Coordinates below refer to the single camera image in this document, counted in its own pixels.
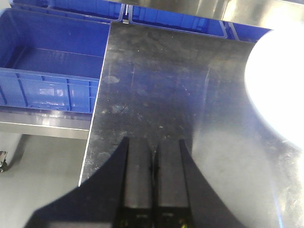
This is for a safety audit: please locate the large blue bin centre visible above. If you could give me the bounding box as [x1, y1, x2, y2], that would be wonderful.
[128, 5, 228, 38]

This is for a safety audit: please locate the stainless steel shelf rail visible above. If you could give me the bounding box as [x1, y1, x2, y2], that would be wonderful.
[0, 106, 93, 140]

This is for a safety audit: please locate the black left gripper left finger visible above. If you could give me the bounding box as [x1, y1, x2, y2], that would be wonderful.
[25, 137, 153, 228]

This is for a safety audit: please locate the large blue bin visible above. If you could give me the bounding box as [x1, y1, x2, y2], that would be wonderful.
[0, 8, 110, 113]
[128, 5, 228, 38]

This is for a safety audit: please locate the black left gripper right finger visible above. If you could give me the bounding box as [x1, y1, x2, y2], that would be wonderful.
[154, 140, 244, 228]

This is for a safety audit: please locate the light blue plate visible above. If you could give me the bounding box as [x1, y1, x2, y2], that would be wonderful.
[244, 25, 304, 149]

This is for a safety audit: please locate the large blue bin left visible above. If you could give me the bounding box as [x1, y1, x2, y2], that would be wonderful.
[0, 8, 110, 113]

